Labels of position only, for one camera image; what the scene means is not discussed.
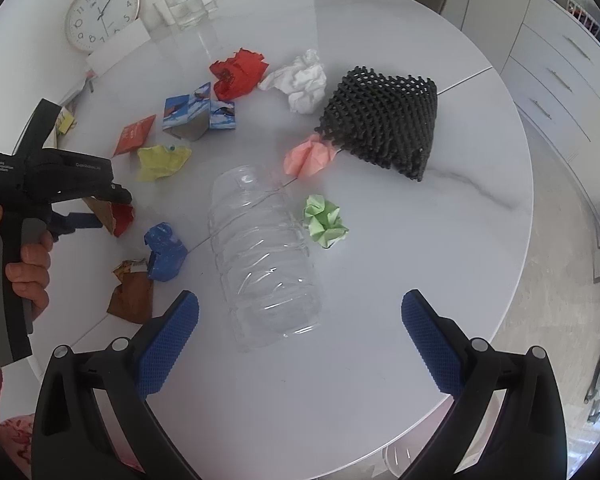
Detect crumpled white paper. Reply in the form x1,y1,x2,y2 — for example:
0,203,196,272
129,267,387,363
258,49,327,115

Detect crumpled yellow paper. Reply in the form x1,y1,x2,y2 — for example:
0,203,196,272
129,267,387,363
136,144,193,182

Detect blue printed carton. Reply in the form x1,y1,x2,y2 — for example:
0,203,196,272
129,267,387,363
161,81,237,142

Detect crumpled green paper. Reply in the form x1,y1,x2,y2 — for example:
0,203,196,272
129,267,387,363
302,194,350,250

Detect white paper card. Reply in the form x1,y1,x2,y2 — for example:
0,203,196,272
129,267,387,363
85,20,151,78

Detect brown crumpled wrapper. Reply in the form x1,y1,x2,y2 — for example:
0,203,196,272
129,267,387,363
106,258,154,325

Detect black foam mesh net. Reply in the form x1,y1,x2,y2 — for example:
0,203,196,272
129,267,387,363
318,65,439,182

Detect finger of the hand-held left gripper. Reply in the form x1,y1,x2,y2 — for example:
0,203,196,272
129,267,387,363
49,211,104,239
82,183,134,206

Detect person's left hand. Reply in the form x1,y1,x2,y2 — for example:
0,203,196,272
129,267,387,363
0,206,55,322

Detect clear plastic bottle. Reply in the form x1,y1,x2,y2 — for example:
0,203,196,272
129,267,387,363
207,163,324,353

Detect clear glass cup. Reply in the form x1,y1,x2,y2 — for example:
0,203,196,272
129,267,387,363
153,0,218,31

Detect crumpled blue paper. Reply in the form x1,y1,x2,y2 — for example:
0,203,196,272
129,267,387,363
144,222,188,282

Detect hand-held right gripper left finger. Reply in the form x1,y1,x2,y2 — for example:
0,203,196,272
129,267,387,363
30,290,216,480

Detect round white wall clock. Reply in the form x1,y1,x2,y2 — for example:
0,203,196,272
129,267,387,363
64,0,141,54

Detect crumpled pink paper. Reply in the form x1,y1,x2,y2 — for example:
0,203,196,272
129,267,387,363
283,133,338,179

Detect red packet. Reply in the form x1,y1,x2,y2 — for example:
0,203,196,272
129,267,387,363
113,115,157,157

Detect crumpled red paper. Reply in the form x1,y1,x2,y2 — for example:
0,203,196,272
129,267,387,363
209,48,271,102

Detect red and brown wrapper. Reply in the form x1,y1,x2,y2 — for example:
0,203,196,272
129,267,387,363
82,196,136,237

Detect red floral cloth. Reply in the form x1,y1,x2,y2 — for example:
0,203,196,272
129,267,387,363
0,370,36,480

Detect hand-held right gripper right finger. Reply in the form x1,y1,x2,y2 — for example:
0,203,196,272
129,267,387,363
400,289,568,480

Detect white drawer cabinet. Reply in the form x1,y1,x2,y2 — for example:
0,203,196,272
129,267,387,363
500,0,600,161

